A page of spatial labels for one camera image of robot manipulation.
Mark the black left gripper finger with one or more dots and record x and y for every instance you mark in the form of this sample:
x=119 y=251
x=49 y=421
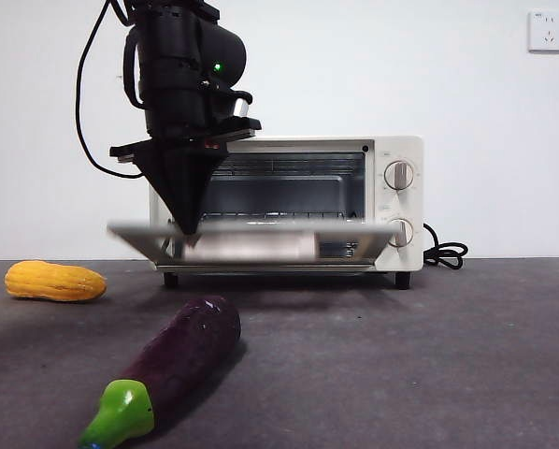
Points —
x=202 y=178
x=172 y=187

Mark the yellow corn cob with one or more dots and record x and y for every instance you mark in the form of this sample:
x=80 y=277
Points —
x=50 y=280

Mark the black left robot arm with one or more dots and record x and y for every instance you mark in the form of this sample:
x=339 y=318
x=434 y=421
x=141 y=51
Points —
x=176 y=70

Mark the wrist camera with silver lens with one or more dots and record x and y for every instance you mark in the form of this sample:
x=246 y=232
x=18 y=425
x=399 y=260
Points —
x=239 y=105

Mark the white wall socket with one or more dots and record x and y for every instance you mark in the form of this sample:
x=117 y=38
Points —
x=547 y=32

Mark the beige oven knob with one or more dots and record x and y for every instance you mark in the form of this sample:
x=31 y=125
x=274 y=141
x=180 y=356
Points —
x=401 y=232
x=398 y=175

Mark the white toaster oven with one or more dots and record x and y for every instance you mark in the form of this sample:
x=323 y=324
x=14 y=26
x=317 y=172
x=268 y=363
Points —
x=401 y=206

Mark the purple eggplant green stem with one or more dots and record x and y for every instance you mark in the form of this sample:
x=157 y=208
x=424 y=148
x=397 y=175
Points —
x=186 y=351

